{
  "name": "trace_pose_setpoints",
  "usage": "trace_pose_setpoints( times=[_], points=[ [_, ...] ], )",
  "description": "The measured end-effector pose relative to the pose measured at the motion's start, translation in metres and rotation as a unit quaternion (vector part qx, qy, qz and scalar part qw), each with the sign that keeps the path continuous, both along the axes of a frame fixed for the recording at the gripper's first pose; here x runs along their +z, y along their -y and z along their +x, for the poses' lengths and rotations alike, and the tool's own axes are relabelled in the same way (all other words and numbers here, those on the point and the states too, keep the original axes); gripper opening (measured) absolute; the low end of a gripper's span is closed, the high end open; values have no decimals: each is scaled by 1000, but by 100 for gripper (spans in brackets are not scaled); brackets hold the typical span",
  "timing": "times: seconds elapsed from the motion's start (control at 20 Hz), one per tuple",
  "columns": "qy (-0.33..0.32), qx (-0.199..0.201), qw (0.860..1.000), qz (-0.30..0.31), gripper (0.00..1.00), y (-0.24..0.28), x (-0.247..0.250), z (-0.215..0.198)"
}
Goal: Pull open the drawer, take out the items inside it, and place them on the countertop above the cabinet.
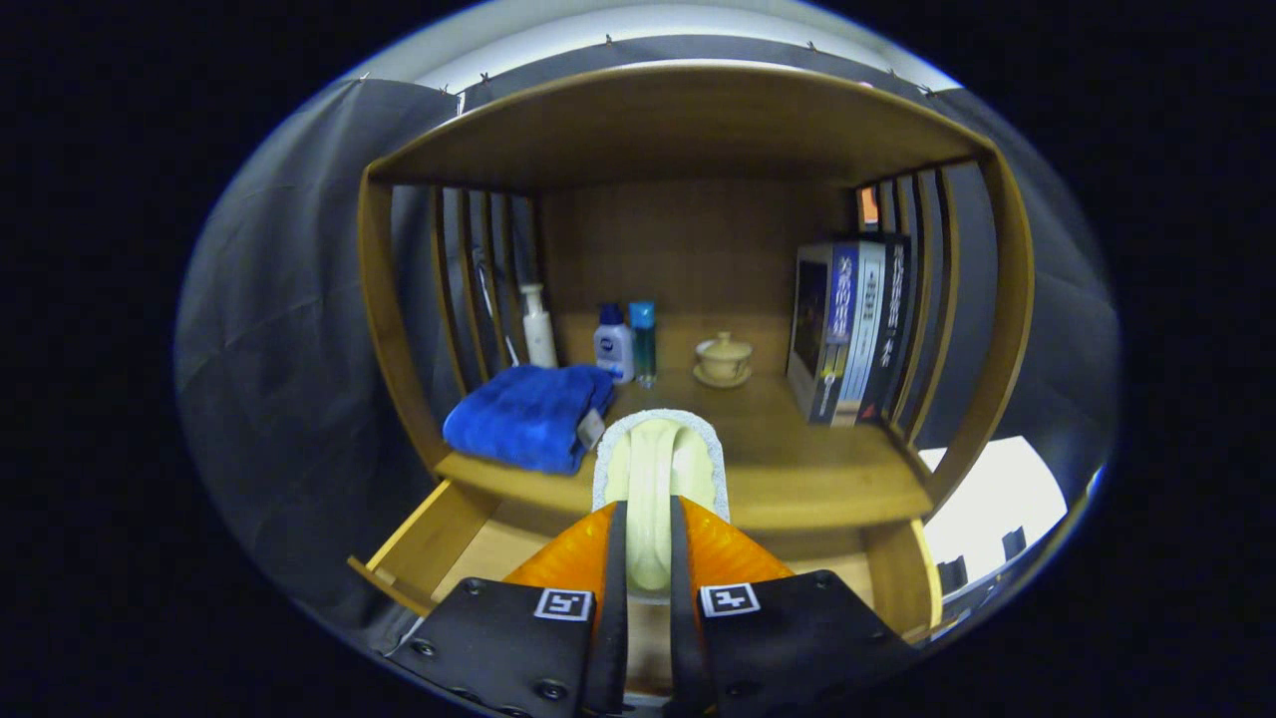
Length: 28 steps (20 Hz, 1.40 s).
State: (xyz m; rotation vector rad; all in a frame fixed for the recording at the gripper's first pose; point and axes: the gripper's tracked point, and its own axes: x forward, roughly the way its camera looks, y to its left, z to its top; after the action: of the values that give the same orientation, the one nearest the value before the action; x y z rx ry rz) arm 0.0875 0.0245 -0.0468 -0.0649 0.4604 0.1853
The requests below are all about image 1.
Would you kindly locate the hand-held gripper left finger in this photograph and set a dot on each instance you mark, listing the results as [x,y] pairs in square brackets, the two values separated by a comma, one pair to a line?
[613,638]

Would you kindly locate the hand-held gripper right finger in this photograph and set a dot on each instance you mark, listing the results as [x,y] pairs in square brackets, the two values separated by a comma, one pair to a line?
[683,638]

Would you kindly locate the pale green scrub brush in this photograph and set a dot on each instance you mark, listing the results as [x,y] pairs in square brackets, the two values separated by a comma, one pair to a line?
[658,479]

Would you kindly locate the wooden drawer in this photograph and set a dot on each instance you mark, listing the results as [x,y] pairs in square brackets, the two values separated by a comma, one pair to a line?
[429,543]

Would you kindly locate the wooden countertop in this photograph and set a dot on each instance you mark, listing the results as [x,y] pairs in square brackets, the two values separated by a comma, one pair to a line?
[797,469]

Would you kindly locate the wooden cabinet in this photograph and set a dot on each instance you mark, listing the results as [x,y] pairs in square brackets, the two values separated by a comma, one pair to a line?
[688,259]

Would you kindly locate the blue folded towel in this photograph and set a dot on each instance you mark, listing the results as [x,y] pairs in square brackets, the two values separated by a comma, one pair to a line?
[523,414]

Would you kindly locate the beige lidded teacup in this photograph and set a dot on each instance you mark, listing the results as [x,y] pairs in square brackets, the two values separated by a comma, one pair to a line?
[724,361]

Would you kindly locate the white bottle with blue cap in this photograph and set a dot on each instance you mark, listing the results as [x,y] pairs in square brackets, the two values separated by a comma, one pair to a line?
[614,349]

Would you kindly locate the teal slim bottle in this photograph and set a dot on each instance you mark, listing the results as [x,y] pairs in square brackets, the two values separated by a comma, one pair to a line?
[644,344]

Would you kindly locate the white pump bottle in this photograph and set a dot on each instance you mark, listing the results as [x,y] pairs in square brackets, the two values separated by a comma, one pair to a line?
[539,334]

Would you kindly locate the blue spine book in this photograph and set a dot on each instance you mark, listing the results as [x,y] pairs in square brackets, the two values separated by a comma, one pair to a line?
[835,329]

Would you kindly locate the white side table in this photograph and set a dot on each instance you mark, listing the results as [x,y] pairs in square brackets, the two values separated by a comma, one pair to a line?
[997,489]

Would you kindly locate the light grey spine book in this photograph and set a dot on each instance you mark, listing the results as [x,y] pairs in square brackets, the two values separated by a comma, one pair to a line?
[865,329]

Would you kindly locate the black spine book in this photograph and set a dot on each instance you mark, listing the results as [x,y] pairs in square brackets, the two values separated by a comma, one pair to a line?
[892,319]

